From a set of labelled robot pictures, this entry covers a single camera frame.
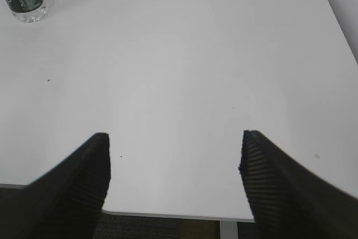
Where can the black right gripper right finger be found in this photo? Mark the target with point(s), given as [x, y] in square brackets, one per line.
[289, 201]

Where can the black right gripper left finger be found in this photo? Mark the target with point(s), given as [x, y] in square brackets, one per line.
[67, 201]

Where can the white table leg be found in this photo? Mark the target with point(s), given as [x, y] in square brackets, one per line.
[228, 230]

